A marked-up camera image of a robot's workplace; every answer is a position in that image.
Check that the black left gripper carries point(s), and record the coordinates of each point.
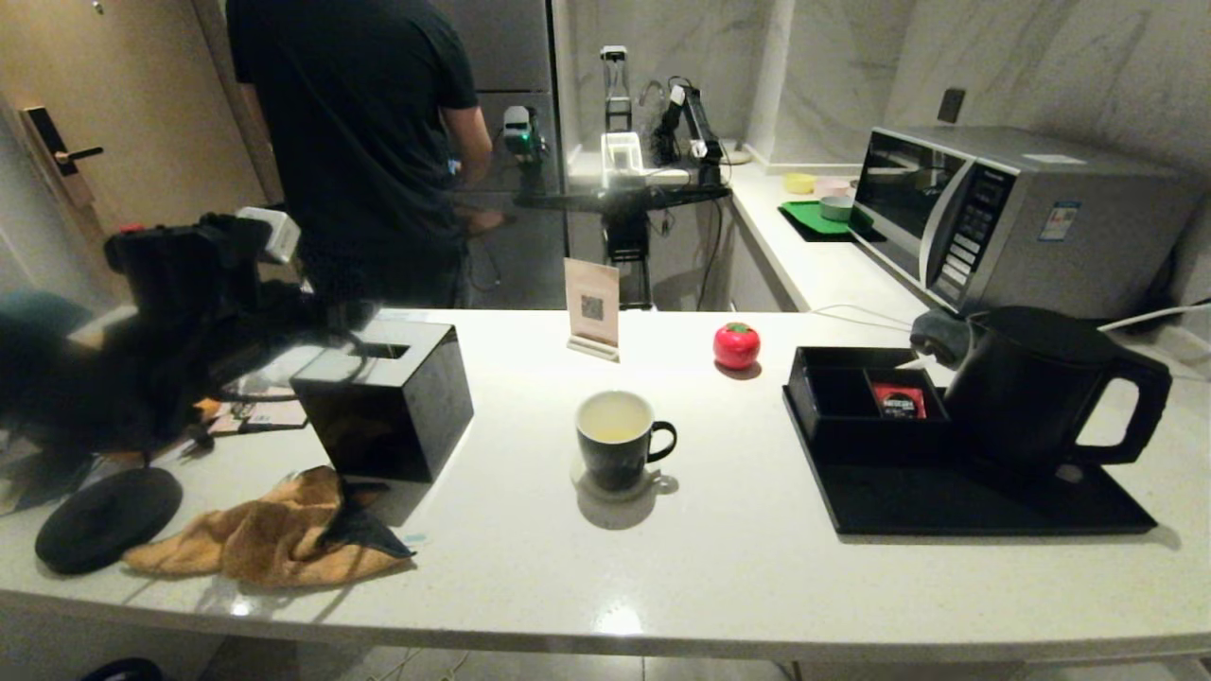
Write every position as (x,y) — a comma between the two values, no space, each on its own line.
(284,317)

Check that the black electric kettle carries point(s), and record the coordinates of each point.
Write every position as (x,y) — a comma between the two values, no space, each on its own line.
(1026,388)

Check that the black stand-mounted robot arm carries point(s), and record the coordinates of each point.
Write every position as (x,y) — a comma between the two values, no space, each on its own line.
(695,123)

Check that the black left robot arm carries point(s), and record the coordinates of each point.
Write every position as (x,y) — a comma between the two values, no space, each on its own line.
(142,359)

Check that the black glossy tissue box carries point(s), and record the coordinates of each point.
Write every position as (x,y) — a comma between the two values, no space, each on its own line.
(397,416)

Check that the brown stool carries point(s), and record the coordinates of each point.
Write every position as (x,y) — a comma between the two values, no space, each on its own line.
(484,220)

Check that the person in black shirt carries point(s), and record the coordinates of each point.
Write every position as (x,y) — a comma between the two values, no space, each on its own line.
(359,142)

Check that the orange microfiber cloth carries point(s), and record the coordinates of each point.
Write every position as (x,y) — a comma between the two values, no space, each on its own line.
(255,539)

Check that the QR code sign stand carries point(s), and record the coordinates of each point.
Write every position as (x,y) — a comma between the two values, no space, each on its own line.
(591,303)

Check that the tan wooden door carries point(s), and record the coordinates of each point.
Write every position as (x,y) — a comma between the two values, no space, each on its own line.
(142,113)

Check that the black mug white inside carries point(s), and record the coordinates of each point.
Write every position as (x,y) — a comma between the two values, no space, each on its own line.
(615,463)

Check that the teal round object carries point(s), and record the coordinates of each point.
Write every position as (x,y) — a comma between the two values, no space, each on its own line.
(38,307)

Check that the black round kettle base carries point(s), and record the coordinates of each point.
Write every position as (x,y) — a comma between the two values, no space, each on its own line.
(109,518)

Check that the white rack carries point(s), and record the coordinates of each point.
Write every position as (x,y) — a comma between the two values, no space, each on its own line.
(622,154)

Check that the grey tall cabinet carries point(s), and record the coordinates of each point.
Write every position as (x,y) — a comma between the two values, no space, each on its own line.
(516,47)

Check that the black flat panel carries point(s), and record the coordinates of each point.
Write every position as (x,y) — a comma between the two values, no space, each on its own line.
(43,478)

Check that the clear blender jug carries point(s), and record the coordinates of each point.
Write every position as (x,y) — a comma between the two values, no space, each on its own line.
(615,85)

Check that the red tomato-shaped timer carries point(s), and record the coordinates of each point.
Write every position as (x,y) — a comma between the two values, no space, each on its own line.
(736,346)

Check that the yellow bowl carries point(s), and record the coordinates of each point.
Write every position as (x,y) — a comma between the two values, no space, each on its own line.
(798,183)

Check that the green tray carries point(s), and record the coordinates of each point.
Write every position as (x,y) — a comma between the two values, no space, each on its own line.
(809,218)

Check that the pink bowl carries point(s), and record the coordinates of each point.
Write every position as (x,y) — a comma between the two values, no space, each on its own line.
(831,186)

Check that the grey bowl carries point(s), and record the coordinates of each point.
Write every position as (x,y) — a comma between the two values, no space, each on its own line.
(836,207)

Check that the black compartment sachet box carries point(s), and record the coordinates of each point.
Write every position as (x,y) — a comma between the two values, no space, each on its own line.
(842,435)

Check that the red coffee sachet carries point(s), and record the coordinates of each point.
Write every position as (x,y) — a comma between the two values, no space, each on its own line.
(899,402)

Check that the grey folded cloth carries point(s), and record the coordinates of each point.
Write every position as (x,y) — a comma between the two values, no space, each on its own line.
(937,331)

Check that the black rectangular serving tray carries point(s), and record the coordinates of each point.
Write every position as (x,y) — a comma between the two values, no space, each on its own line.
(908,501)

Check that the silver microwave oven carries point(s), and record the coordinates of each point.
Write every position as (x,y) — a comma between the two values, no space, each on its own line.
(1041,236)

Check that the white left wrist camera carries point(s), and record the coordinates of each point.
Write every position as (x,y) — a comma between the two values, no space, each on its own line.
(272,232)

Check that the green-lit camera device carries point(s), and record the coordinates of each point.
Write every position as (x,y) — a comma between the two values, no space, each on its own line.
(518,130)

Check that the black round pedestal table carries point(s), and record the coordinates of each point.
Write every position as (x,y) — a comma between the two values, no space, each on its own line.
(624,197)

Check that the black wall socket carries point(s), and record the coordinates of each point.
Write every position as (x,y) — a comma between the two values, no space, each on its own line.
(952,104)

